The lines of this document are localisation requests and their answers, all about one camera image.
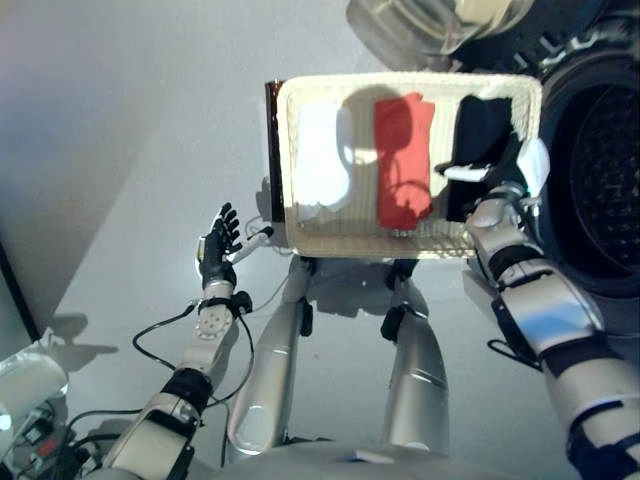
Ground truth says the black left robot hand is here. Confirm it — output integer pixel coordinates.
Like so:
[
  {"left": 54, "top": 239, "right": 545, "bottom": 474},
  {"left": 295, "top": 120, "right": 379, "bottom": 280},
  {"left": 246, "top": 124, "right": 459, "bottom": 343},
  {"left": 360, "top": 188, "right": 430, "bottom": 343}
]
[{"left": 196, "top": 202, "right": 275, "bottom": 291}]

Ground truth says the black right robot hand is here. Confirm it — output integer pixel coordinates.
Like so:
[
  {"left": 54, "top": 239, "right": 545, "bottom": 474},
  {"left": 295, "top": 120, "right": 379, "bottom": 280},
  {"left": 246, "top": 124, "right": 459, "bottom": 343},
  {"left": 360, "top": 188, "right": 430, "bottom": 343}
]
[{"left": 436, "top": 137, "right": 551, "bottom": 201}]

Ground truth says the black cloth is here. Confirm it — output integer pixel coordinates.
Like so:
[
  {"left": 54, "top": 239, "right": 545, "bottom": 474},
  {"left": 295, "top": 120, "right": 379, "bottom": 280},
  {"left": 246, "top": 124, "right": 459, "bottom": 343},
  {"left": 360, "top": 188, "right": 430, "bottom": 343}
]
[{"left": 444, "top": 94, "right": 521, "bottom": 224}]

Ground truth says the red cloth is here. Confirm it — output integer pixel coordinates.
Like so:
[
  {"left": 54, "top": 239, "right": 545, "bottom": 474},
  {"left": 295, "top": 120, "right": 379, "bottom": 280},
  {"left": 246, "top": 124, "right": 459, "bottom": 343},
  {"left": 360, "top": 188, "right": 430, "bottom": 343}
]
[{"left": 373, "top": 92, "right": 436, "bottom": 232}]

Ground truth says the white cloth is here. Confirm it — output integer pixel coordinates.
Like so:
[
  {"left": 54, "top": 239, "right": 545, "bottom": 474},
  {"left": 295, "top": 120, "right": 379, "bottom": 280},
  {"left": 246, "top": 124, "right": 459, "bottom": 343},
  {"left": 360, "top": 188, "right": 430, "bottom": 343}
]
[{"left": 295, "top": 102, "right": 356, "bottom": 221}]

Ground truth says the silver front-load washing machine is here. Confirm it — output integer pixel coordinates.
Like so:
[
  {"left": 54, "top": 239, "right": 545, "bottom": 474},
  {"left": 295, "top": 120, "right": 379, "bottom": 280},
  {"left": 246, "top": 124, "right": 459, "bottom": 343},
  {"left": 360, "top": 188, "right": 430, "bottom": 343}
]
[{"left": 449, "top": 0, "right": 640, "bottom": 341}]

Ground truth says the dark brown glossy stool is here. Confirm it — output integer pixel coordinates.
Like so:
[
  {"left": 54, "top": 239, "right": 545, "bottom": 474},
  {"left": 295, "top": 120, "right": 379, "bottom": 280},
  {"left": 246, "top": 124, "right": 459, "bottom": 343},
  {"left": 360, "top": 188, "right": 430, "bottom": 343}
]
[{"left": 264, "top": 78, "right": 289, "bottom": 224}]

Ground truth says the white wicker basket tray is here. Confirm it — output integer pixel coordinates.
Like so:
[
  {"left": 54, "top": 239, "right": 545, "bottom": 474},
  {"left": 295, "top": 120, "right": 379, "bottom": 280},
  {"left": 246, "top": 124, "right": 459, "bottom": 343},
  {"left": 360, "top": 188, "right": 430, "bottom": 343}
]
[{"left": 274, "top": 74, "right": 545, "bottom": 261}]

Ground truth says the round glass washer door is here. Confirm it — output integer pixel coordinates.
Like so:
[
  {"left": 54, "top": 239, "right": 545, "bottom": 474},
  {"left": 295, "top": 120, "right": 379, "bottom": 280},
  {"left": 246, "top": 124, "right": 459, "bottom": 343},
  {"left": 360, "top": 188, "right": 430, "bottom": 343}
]
[{"left": 344, "top": 0, "right": 536, "bottom": 71}]

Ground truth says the white rounded device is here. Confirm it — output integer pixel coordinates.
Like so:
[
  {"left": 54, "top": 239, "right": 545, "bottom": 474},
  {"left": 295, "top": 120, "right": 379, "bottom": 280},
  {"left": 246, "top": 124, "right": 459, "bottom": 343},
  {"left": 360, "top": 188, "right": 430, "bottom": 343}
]
[{"left": 0, "top": 349, "right": 69, "bottom": 431}]

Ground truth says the silver right robot leg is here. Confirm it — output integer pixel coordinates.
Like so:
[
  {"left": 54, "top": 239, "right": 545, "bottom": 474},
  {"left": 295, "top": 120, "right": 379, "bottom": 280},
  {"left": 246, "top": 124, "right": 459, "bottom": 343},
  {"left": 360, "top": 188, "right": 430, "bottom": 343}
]
[{"left": 379, "top": 257, "right": 449, "bottom": 454}]

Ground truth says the red and black electronics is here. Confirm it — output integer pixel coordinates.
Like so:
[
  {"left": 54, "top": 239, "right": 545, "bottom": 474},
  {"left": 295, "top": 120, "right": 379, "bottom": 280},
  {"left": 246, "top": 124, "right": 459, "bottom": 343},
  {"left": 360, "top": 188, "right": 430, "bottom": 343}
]
[{"left": 9, "top": 404, "right": 101, "bottom": 479}]

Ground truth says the grey robot torso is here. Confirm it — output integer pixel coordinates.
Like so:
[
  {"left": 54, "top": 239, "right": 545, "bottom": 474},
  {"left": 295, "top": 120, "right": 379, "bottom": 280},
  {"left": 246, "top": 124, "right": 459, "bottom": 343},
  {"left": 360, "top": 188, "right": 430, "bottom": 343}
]
[{"left": 199, "top": 439, "right": 576, "bottom": 480}]

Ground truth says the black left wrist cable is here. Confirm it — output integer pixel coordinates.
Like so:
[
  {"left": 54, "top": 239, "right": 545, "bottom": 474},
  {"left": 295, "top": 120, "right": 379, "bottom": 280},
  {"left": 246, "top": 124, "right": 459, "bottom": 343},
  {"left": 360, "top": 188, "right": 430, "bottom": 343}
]
[{"left": 132, "top": 299, "right": 256, "bottom": 406}]

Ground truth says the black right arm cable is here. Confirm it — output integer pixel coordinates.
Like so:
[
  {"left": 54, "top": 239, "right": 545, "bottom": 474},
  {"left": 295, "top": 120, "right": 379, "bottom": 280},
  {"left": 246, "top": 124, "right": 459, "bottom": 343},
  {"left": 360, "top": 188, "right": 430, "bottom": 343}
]
[{"left": 487, "top": 339, "right": 544, "bottom": 371}]

